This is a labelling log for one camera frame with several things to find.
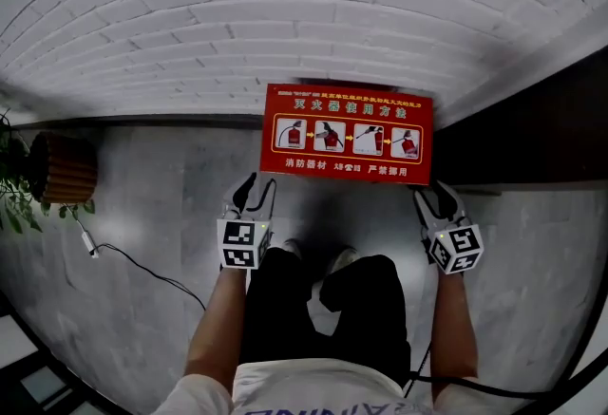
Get dark grey pillar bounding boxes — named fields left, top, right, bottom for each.
left=430, top=47, right=608, bottom=197

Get person's left forearm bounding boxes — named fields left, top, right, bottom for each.
left=183, top=264, right=252, bottom=389

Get person's white shirt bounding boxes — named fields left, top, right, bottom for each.
left=150, top=357, right=482, bottom=415

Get person's right forearm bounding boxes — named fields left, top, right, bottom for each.
left=429, top=270, right=479, bottom=382

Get green leafy potted plant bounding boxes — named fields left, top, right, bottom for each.
left=0, top=108, right=96, bottom=235

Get person's shoe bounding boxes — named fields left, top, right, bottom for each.
left=281, top=238, right=304, bottom=263
left=326, top=245, right=358, bottom=277

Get white power adapter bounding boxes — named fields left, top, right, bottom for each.
left=79, top=229, right=101, bottom=260

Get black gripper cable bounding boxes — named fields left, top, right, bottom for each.
left=402, top=340, right=545, bottom=401

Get brown wooden plant pot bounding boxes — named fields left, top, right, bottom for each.
left=27, top=131, right=100, bottom=206

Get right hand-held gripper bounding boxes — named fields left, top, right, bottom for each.
left=412, top=179, right=485, bottom=276

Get red fire extinguisher box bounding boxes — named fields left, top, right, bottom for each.
left=258, top=83, right=436, bottom=187

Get person's left shoe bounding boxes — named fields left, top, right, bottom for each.
left=281, top=238, right=304, bottom=263

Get black floor cable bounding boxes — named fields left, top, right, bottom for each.
left=94, top=241, right=209, bottom=312

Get person's black trousers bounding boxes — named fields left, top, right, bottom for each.
left=238, top=245, right=413, bottom=387

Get person's right shoe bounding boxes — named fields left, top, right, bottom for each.
left=326, top=245, right=358, bottom=277

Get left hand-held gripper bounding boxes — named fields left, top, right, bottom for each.
left=216, top=171, right=278, bottom=272

